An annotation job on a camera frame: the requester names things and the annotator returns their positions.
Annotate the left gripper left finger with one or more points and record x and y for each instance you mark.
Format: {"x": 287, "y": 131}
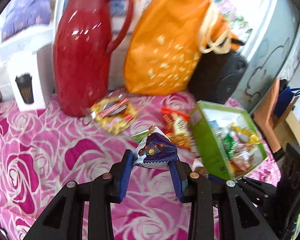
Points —
{"x": 63, "y": 217}

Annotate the tan cardboard box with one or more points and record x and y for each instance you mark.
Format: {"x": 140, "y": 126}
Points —
{"x": 287, "y": 127}

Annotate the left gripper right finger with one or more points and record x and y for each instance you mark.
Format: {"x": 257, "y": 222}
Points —
{"x": 238, "y": 216}

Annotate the white cup picture box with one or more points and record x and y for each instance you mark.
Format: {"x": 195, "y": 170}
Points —
{"x": 31, "y": 76}

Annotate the red thermos jug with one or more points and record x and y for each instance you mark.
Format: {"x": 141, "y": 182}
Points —
{"x": 82, "y": 51}

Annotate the green candy wrapper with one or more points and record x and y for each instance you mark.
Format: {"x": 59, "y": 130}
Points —
{"x": 230, "y": 145}

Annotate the orange fabric tote bag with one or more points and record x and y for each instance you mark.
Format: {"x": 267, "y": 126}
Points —
{"x": 168, "y": 41}

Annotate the pink rose tablecloth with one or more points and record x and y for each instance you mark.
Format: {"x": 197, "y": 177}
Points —
{"x": 40, "y": 151}

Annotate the blue purple chocolate packet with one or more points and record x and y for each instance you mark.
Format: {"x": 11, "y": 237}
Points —
{"x": 155, "y": 150}

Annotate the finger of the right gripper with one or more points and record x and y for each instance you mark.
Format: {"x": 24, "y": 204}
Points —
{"x": 215, "y": 179}

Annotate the red triangle chip packet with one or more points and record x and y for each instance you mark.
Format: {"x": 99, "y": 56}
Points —
{"x": 175, "y": 127}

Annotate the yellow snack bag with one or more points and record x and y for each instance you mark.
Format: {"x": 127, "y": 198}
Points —
{"x": 246, "y": 135}

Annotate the yellow red ring snack packet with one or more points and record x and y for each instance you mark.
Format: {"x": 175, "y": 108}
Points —
{"x": 114, "y": 114}

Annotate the blue paper bag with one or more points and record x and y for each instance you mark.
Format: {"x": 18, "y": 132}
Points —
{"x": 284, "y": 99}

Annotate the green white cardboard box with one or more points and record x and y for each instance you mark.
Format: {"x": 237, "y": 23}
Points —
{"x": 209, "y": 123}

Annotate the black speaker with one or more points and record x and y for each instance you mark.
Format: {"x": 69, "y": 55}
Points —
{"x": 216, "y": 76}

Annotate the orange cloth on chair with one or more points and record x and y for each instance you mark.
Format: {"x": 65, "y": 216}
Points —
{"x": 263, "y": 116}

